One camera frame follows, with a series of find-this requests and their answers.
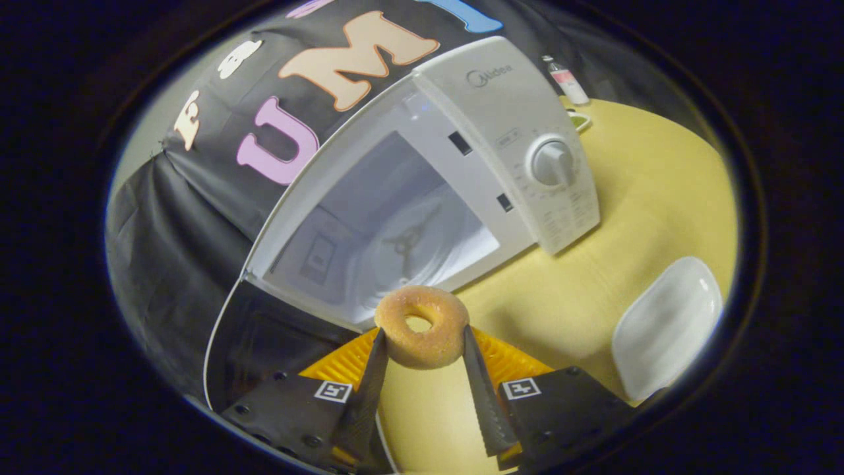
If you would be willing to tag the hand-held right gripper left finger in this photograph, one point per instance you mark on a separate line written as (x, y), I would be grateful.
(297, 409)

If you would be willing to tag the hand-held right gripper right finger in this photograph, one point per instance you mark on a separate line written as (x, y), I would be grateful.
(560, 402)

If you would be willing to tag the sugared doughnut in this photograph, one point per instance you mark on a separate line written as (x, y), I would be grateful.
(422, 346)

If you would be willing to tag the white microwave oven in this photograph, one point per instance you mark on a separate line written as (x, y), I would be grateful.
(475, 119)

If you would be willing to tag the white rectangular plate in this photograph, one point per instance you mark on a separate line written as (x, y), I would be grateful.
(666, 330)

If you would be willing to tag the white divided condiment dish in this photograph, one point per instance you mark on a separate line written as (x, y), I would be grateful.
(579, 121)

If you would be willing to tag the small bottle with pink label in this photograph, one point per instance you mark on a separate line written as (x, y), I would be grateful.
(568, 80)

